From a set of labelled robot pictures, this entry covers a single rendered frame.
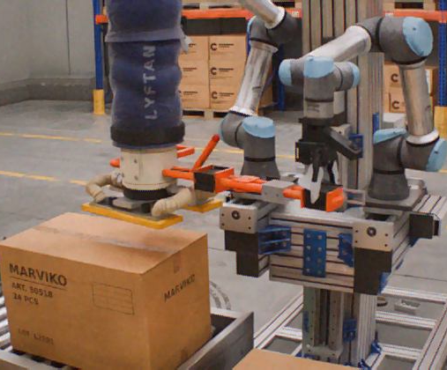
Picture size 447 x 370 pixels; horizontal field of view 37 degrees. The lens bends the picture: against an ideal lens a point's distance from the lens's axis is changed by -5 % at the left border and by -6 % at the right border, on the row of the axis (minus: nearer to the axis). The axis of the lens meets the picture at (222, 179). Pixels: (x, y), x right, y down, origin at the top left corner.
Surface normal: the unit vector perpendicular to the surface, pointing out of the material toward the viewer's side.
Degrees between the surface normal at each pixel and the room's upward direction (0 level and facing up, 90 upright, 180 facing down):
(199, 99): 92
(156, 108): 75
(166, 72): 70
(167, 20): 102
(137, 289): 90
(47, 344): 90
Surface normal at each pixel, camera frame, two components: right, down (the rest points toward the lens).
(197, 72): -0.44, 0.25
